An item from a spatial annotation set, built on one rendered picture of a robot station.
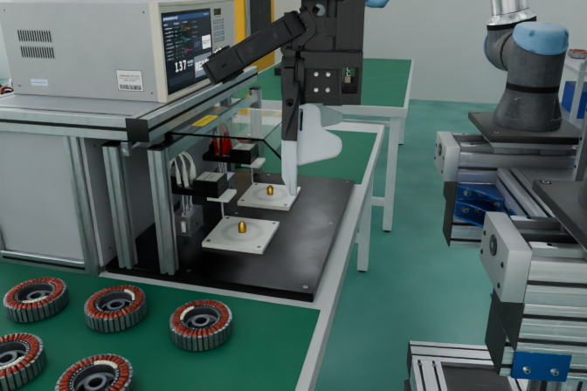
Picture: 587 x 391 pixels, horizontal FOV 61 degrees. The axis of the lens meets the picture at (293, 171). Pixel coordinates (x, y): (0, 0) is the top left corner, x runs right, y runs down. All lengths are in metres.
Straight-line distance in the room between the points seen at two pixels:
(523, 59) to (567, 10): 5.29
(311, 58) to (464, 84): 6.00
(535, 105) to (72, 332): 1.08
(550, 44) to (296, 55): 0.83
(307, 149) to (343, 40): 0.11
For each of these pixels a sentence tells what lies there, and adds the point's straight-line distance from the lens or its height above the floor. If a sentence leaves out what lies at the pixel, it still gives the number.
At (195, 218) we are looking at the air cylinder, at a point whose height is 0.81.
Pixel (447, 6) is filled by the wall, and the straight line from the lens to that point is 6.36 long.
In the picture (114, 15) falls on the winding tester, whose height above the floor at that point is 1.29.
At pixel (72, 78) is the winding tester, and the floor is 1.16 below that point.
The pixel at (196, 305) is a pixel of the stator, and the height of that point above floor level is 0.78.
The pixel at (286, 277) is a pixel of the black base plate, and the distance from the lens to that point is 1.08.
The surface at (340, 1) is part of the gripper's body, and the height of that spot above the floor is 1.34.
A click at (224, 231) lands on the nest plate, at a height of 0.78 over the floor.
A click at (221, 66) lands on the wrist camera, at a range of 0.53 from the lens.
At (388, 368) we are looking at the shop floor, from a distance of 2.04.
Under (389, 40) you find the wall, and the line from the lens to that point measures 6.39.
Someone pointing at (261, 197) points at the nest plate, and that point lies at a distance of 1.42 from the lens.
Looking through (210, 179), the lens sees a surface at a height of 0.92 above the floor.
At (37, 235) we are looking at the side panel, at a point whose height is 0.83.
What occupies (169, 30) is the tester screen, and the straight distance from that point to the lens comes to 1.12.
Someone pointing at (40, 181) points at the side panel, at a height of 0.96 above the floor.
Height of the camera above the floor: 1.35
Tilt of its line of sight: 21 degrees down
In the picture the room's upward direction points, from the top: straight up
